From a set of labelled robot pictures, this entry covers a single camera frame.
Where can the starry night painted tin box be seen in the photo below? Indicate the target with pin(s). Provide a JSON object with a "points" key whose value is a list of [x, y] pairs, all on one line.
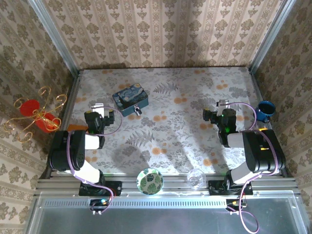
{"points": [[130, 98]]}

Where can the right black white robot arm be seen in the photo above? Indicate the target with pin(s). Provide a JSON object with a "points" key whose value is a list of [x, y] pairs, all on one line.
{"points": [[263, 151]]}

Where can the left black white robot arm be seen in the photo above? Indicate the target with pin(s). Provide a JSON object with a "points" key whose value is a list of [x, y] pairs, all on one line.
{"points": [[65, 151]]}

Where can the small silver padlock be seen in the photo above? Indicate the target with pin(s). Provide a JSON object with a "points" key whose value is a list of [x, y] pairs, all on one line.
{"points": [[138, 111]]}

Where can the orange flat object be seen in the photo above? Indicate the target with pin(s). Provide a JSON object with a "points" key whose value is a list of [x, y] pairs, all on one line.
{"points": [[76, 127]]}

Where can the blue enamel mug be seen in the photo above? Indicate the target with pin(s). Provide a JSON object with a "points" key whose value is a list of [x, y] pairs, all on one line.
{"points": [[265, 111]]}

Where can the fern patterned table cover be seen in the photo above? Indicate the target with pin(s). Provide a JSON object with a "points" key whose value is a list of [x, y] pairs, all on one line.
{"points": [[170, 136]]}

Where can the clear glass cup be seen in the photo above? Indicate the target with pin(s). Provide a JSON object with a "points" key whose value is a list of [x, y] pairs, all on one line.
{"points": [[195, 180]]}

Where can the green leaf patterned bowl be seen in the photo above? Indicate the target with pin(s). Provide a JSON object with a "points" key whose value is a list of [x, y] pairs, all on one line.
{"points": [[150, 181]]}

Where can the vented metal cover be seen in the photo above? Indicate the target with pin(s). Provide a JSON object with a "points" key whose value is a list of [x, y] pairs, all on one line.
{"points": [[165, 219]]}

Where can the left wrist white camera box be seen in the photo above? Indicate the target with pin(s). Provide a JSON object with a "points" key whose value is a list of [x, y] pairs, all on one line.
{"points": [[98, 109]]}

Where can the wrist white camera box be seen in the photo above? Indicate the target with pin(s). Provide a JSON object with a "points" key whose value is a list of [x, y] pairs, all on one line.
{"points": [[98, 109], [223, 104]]}

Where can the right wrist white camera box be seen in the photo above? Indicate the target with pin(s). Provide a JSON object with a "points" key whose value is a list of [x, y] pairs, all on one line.
{"points": [[223, 104]]}

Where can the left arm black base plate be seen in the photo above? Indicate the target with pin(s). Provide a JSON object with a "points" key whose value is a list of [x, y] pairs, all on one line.
{"points": [[114, 188]]}

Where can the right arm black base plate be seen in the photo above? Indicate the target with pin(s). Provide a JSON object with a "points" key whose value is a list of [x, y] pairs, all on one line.
{"points": [[215, 189]]}

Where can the aluminium front rail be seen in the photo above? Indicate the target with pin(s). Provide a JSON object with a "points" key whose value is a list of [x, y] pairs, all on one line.
{"points": [[175, 186]]}

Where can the aluminium frame post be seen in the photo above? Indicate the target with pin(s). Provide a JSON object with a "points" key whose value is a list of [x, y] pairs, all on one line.
{"points": [[271, 34], [54, 36]]}

